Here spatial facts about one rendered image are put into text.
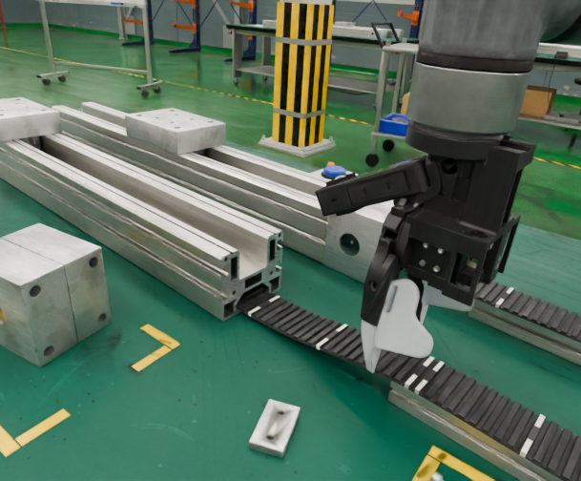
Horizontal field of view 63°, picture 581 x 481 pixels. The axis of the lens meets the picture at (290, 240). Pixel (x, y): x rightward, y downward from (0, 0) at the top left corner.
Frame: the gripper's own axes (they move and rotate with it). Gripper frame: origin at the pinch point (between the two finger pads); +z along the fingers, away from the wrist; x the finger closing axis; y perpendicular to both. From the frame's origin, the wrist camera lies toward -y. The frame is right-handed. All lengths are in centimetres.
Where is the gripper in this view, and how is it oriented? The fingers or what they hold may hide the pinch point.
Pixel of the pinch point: (390, 335)
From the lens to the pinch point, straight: 46.2
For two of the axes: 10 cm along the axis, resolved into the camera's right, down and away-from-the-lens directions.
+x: 6.6, -3.1, 6.9
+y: 7.5, 3.4, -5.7
